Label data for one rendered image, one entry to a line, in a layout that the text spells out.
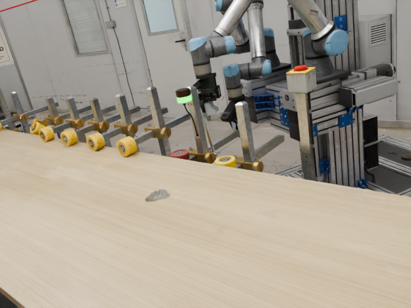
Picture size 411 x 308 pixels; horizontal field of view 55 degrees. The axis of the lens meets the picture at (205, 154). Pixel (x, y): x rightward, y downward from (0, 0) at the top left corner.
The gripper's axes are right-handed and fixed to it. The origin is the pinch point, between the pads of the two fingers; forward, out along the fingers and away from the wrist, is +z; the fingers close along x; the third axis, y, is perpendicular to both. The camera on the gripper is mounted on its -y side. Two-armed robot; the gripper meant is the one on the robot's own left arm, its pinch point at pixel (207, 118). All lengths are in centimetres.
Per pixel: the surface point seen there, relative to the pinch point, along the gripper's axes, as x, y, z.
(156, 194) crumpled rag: -57, 1, 8
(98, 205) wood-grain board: -63, -20, 9
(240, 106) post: -21.3, 23.1, -10.1
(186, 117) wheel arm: 17.8, -19.2, 4.0
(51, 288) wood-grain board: -102, -6, 9
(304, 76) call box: -33, 49, -21
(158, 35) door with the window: 330, -188, -19
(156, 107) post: -3.9, -22.5, -8.3
